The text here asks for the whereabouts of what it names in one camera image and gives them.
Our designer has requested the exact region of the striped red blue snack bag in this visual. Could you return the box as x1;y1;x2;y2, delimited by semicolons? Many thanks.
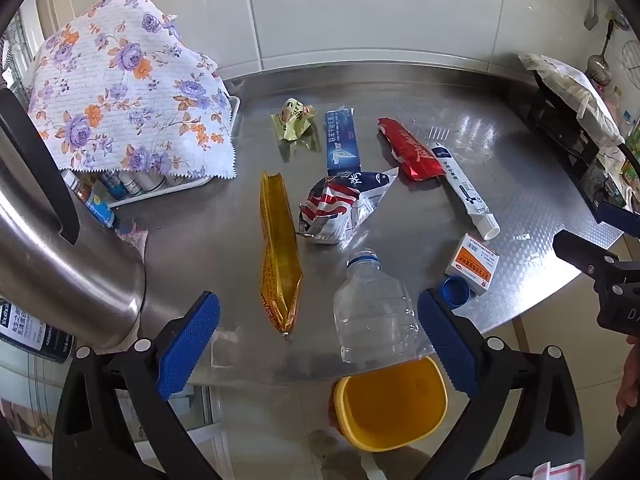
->
298;167;400;247

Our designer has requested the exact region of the clear plastic bottle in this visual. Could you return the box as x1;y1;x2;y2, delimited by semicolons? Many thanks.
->
333;247;421;364

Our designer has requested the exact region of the long golden snack wrapper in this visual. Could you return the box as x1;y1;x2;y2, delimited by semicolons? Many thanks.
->
259;171;304;341

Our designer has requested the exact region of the blue labelled small bottle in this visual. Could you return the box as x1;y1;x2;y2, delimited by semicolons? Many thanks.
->
85;191;117;230

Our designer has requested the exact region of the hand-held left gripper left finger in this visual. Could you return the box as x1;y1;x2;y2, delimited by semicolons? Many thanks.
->
52;290;236;480

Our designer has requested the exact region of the red foil wrapper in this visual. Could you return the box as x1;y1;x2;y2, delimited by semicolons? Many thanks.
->
377;117;445;182

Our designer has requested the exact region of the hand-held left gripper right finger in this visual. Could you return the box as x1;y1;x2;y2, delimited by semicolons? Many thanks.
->
416;287;586;480

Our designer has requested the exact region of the white toothpaste tube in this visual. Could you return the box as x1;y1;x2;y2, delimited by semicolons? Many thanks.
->
431;143;501;240

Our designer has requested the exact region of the wire dish rack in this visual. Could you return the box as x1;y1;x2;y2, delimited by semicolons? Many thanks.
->
0;10;42;107

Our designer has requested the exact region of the yellow plastic bin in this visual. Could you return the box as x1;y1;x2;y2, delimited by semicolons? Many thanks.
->
334;357;448;452

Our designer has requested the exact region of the white labelled canister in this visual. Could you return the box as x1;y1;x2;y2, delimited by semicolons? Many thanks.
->
0;300;76;364

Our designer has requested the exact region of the blue toothpaste box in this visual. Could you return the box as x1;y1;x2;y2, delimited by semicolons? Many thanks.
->
325;108;365;177

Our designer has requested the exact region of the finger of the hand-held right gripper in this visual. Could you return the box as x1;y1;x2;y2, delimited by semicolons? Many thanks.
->
595;199;640;237
552;229;622;279

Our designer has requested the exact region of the white cloth cover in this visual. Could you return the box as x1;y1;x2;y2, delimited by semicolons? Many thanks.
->
519;52;626;147

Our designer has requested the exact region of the crumpled yellow green wrapper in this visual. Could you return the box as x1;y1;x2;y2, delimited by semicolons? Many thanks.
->
271;98;318;144

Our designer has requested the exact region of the round wire rack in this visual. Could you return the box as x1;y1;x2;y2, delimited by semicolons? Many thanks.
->
620;40;640;97

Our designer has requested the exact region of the orange white medicine box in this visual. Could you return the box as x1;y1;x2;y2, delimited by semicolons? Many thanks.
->
445;233;501;296

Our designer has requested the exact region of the stainless steel kettle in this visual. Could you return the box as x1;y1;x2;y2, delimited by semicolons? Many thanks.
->
0;82;147;352

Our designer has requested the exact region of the person's right hand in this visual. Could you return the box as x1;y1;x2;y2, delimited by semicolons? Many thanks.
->
616;335;640;417

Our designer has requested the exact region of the blue bottle cap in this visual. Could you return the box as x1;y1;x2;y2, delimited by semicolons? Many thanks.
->
442;276;472;308

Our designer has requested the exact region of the pink knitted coaster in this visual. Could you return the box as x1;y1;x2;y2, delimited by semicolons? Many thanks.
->
117;227;150;262

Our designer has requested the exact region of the metal skimmer ladle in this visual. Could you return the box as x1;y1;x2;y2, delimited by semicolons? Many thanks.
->
587;19;617;87

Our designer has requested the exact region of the green packet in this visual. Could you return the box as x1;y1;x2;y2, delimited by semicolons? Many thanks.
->
621;125;640;187

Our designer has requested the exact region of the black gas stove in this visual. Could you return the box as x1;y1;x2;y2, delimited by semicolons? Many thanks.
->
520;70;628;223

